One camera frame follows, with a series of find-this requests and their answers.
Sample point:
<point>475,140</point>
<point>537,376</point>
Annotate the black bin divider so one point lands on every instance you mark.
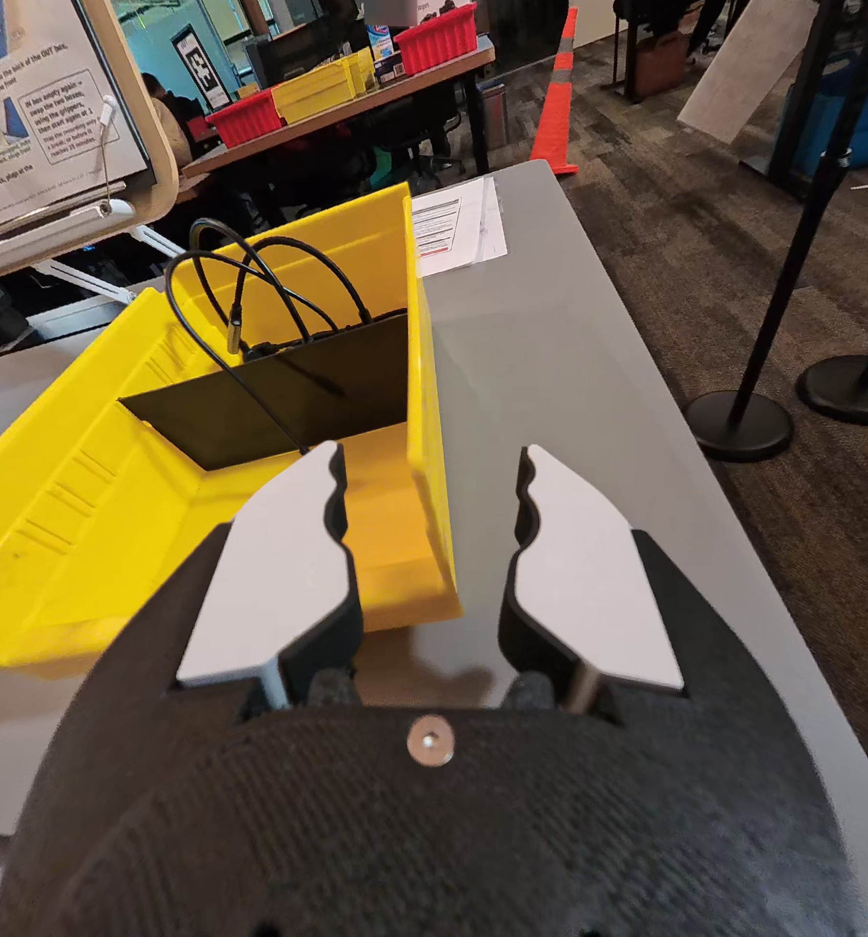
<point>273,410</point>

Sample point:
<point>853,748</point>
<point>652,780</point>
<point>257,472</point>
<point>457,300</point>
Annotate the white panel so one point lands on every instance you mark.
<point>741,80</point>

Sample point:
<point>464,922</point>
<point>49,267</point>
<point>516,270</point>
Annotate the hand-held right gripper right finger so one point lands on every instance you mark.
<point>595,593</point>

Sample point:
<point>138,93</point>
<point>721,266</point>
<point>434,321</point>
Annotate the orange traffic cone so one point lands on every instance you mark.
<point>555,124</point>

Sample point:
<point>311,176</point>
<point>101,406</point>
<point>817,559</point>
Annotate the grey trash can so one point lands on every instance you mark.
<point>494,113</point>

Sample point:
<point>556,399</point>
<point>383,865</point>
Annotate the brown bag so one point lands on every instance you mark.
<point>661,66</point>

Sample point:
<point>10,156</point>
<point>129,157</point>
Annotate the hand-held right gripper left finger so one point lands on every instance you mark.
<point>273,585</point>

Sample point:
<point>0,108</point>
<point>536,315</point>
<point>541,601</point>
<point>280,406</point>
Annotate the red plastic bin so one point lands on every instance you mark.
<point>438,40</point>
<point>247,121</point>

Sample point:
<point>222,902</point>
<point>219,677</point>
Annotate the black stanchion post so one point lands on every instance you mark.
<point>741,428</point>
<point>844,388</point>

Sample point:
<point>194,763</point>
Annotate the black white marker sign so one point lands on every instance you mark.
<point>203,69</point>

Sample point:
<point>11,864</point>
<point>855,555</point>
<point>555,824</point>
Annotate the printed paper sheet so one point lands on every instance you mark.
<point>456,219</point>

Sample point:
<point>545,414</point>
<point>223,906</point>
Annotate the brown background table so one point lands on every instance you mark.
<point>331,117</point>

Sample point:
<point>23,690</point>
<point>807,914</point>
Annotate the yellow plastic bin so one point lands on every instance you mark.
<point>317,91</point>
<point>75,527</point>

